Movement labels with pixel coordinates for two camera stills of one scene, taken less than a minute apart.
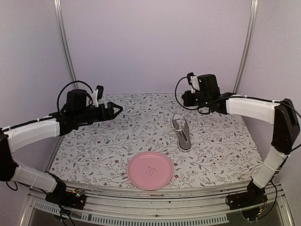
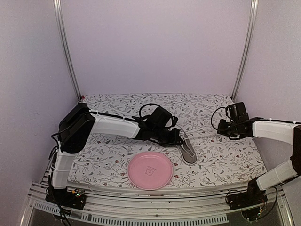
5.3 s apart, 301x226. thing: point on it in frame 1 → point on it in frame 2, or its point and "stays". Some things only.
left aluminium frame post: x=59 y=14 stays
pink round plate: x=150 y=170 stays
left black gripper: x=111 y=115 → x=176 y=139
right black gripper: x=186 y=97 → x=221 y=130
